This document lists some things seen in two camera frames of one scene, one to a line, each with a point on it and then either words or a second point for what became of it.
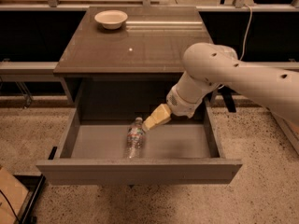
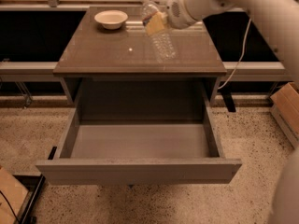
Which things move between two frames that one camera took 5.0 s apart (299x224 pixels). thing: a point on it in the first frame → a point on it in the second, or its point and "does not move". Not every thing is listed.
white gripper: x=179 y=105 → x=177 y=13
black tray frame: x=34 y=182 does not move
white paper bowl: x=111 y=19 does not move
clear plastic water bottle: x=135 y=139 → x=163 y=44
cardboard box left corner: x=13 y=199 does not move
